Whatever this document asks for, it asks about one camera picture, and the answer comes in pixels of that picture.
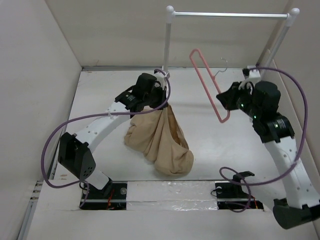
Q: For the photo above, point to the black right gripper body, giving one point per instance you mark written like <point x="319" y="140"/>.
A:
<point x="244" y="99"/>

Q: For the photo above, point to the white metal clothes rack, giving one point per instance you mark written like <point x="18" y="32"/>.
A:
<point x="171" y="13"/>

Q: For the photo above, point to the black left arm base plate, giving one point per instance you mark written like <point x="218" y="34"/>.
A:
<point x="114" y="200"/>

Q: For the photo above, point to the beige t shirt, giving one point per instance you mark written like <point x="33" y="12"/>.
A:
<point x="159" y="137"/>

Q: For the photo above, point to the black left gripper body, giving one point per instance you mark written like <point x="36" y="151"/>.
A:
<point x="156" y="98"/>

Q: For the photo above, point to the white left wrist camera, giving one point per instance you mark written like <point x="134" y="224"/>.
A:
<point x="161" y="77"/>

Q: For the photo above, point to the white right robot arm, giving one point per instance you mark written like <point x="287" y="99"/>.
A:
<point x="299" y="203"/>

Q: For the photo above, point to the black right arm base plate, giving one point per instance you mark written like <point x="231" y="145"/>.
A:
<point x="232" y="197"/>

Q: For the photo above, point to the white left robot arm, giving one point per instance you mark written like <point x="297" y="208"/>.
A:
<point x="76" y="150"/>

